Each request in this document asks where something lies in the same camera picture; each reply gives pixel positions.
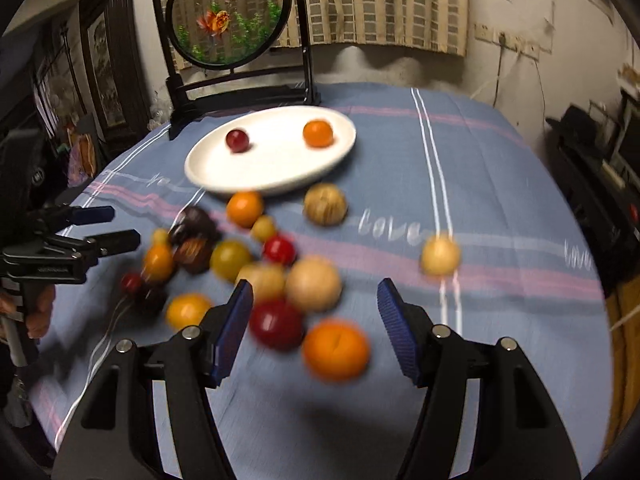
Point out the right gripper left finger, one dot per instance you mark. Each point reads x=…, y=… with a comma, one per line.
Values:
x=194, y=360

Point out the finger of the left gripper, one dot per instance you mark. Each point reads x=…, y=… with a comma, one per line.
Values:
x=107, y=242
x=59, y=217

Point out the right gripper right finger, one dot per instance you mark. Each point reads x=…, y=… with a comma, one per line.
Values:
x=437, y=359

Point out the small red cherry tomato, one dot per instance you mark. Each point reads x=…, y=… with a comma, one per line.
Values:
x=131, y=283

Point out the dark chocolate fruit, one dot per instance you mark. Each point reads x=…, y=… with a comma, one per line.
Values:
x=149, y=302

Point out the large dark red plum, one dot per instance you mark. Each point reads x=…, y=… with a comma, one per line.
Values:
x=277, y=325

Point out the large orange mandarin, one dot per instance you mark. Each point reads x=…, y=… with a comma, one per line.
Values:
x=336, y=350

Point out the left hand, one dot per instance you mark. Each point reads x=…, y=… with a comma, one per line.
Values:
x=39, y=318

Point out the yellow orange fruit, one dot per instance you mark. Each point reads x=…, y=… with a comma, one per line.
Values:
x=186, y=310

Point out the small orange left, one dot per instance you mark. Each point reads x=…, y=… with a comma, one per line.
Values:
x=158, y=264

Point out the tiny yellow fruit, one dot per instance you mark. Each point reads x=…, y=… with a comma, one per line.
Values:
x=160, y=237

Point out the isolated yellow round fruit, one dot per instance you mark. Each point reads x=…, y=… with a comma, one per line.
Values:
x=440, y=256

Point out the yellow green fruit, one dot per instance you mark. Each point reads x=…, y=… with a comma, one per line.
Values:
x=228, y=258

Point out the dark brown fruit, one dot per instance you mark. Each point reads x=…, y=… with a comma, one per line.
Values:
x=194, y=254

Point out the dark purple fruit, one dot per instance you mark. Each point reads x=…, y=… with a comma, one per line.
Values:
x=193, y=222

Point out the large beige round fruit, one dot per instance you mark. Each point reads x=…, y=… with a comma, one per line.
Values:
x=313, y=285

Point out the small yellow fruit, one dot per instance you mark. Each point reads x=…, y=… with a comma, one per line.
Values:
x=263, y=229

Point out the orange near plate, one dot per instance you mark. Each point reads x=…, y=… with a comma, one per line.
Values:
x=244, y=208

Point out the blue striped tablecloth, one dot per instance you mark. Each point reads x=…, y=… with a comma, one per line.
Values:
x=426, y=163

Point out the dark red plum on plate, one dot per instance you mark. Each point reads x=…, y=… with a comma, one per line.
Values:
x=238, y=141

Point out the brown striped round fruit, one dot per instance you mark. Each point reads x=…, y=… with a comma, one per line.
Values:
x=325, y=205

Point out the white oval plate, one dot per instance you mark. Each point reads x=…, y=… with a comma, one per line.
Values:
x=278, y=159

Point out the small orange on plate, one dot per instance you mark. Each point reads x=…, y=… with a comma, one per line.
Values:
x=318, y=133

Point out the round goldfish screen stand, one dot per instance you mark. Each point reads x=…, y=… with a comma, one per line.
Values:
x=208, y=46

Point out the black shelf with monitor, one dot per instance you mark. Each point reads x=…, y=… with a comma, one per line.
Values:
x=605, y=207

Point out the striped beige curtain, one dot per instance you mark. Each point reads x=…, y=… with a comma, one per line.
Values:
x=439, y=26

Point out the framed picture on wall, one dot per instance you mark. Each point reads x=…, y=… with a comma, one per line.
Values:
x=113, y=66

